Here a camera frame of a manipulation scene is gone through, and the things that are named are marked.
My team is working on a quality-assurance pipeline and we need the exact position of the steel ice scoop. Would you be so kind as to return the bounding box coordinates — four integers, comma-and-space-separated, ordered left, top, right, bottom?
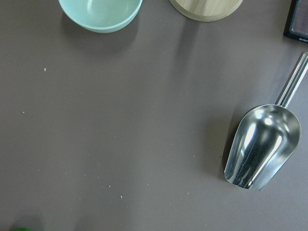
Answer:
224, 51, 308, 191

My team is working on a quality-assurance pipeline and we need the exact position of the green bowl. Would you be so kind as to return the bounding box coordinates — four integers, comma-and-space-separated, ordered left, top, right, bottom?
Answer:
59, 0, 142, 33

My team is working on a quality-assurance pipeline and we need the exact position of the wooden glass stand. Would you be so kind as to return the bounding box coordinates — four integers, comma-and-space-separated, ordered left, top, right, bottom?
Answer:
169, 0, 243, 22

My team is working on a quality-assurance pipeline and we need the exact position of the black wine glass rack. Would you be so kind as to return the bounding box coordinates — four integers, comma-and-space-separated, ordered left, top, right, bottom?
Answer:
283, 0, 308, 43

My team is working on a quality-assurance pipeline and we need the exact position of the green lime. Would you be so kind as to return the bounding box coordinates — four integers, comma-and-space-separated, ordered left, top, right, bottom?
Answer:
13, 227, 32, 231

